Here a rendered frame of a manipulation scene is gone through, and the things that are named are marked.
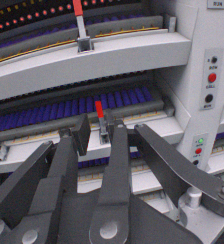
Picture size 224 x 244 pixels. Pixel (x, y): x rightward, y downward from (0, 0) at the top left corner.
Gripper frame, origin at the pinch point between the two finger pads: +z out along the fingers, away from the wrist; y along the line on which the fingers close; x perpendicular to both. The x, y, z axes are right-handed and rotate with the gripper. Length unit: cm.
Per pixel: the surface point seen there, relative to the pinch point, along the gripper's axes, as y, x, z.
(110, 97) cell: 2.9, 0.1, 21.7
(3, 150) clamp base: -25.8, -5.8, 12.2
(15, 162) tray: -22.5, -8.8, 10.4
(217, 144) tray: 36.1, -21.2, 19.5
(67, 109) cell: -9.2, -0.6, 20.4
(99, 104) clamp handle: 0.0, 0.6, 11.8
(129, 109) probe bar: 6.8, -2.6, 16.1
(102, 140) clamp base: -0.9, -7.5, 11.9
